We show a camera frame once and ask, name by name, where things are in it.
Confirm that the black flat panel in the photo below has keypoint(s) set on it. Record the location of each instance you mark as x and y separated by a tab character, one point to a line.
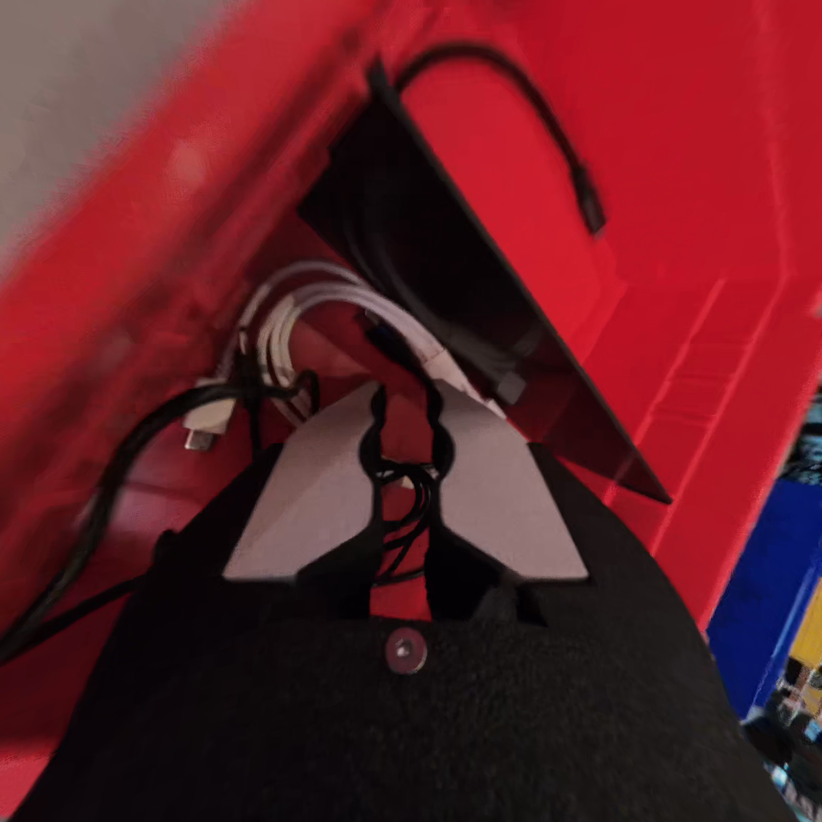
417	225

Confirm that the blue plastic bin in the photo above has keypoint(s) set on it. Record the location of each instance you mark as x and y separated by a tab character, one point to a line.
770	565

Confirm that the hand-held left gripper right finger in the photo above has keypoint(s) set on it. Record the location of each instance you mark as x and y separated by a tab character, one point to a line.
501	507

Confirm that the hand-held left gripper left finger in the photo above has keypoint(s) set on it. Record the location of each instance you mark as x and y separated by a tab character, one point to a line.
308	501

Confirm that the red plastic bin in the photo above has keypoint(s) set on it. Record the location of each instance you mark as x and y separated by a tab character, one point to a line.
642	128

